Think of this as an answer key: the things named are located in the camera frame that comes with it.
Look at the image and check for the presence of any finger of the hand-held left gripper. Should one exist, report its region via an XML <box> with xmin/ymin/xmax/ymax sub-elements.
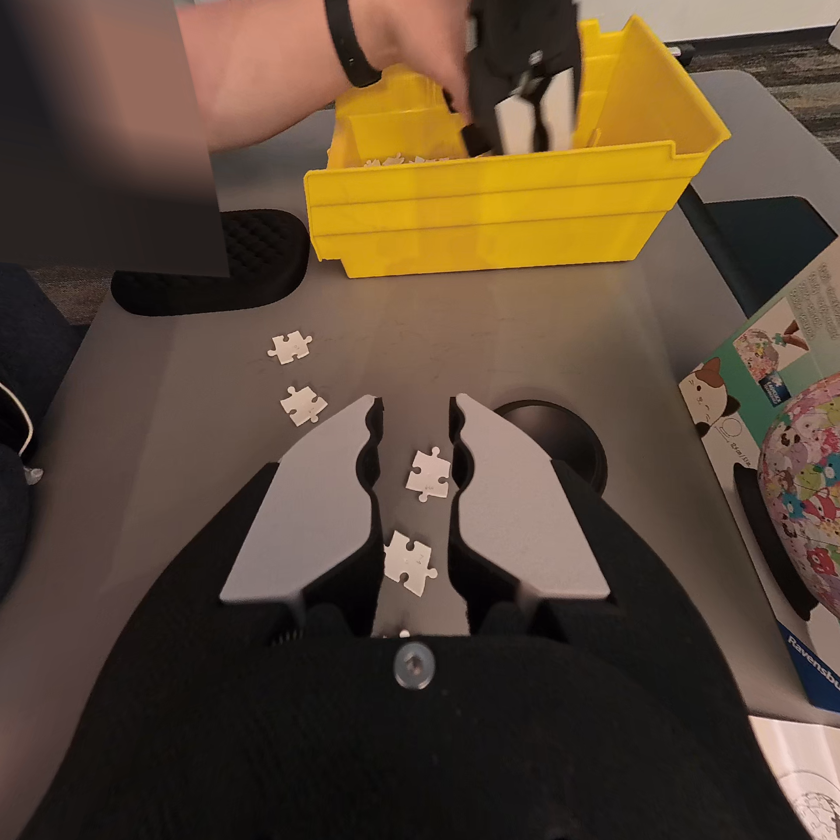
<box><xmin>493</xmin><ymin>95</ymin><xmax>539</xmax><ymax>156</ymax></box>
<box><xmin>536</xmin><ymin>73</ymin><xmax>582</xmax><ymax>149</ymax></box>

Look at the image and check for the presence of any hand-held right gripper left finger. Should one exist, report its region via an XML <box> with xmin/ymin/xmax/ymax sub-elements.
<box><xmin>221</xmin><ymin>394</ymin><xmax>385</xmax><ymax>631</ymax></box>

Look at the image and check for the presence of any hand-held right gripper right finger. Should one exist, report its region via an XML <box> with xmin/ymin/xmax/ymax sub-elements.
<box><xmin>449</xmin><ymin>393</ymin><xmax>613</xmax><ymax>631</ymax></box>

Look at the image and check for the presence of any yellow plastic bin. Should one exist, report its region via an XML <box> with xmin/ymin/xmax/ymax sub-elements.
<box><xmin>305</xmin><ymin>16</ymin><xmax>732</xmax><ymax>279</ymax></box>

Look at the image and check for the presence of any pile of puzzle pieces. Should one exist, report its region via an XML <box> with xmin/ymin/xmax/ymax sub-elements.
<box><xmin>361</xmin><ymin>125</ymin><xmax>605</xmax><ymax>169</ymax></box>

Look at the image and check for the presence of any person's left forearm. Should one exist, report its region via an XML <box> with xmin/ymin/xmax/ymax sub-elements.
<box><xmin>178</xmin><ymin>0</ymin><xmax>366</xmax><ymax>156</ymax></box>

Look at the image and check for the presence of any colourful puzzle box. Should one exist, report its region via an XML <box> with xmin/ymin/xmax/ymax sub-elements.
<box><xmin>679</xmin><ymin>237</ymin><xmax>840</xmax><ymax>716</ymax></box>

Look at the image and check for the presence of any person's left hand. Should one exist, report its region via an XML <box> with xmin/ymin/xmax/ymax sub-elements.
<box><xmin>355</xmin><ymin>0</ymin><xmax>473</xmax><ymax>112</ymax></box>

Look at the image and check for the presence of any black wristband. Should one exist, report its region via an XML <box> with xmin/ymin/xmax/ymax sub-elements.
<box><xmin>323</xmin><ymin>0</ymin><xmax>384</xmax><ymax>90</ymax></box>

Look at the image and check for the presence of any black quilted pad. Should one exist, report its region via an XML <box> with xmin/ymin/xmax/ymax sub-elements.
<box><xmin>112</xmin><ymin>210</ymin><xmax>311</xmax><ymax>319</ymax></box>

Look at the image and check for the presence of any white printed leaflet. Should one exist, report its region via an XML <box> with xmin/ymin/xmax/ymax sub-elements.
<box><xmin>749</xmin><ymin>716</ymin><xmax>840</xmax><ymax>840</ymax></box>

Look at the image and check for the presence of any white hoodie drawstring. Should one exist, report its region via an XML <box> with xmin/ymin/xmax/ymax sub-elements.
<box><xmin>0</xmin><ymin>381</ymin><xmax>46</xmax><ymax>487</ymax></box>

